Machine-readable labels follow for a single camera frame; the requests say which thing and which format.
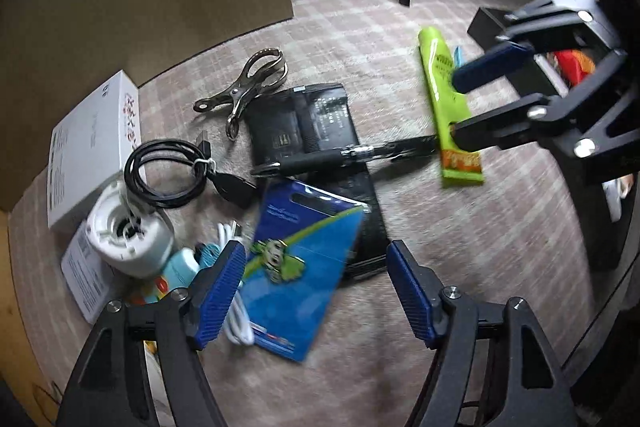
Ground white round device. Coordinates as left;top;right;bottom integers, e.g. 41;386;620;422
85;179;173;278

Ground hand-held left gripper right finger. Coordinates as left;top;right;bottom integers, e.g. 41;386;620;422
386;239;581;427

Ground green tube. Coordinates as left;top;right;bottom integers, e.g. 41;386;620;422
417;26;486;186

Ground coiled black usb cable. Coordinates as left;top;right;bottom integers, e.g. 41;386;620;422
123;130;258;210

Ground small teal bottle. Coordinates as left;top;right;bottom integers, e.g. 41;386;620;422
162;248;201;293

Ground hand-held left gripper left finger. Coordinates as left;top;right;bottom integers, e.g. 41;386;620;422
55;239;248;427

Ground red packet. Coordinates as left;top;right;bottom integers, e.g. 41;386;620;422
552;49;597;86

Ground wooden panel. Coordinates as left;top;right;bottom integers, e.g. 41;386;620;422
0;207;66;413

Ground black pen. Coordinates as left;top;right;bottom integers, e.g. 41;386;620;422
250;134;438;178

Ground white cable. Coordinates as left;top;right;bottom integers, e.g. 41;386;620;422
215;219;258;348

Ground white cardboard box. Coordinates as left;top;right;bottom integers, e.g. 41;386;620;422
47;69;141;233

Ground black wallet case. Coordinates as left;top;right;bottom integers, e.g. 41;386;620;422
243;83;391;280

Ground small teal plastic item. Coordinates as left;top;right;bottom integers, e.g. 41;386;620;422
197;243;223;265

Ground large brown cardboard box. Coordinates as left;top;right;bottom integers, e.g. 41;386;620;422
0;0;296;212

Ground blue card package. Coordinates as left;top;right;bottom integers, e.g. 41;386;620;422
239;179;371;363

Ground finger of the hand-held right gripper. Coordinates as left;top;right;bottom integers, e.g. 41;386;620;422
451;0;628;94
451;48;637;158

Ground orange yellow toy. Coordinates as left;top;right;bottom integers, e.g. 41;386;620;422
127;276;171;305

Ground metal spring clamp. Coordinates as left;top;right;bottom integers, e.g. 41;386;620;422
193;48;290;140

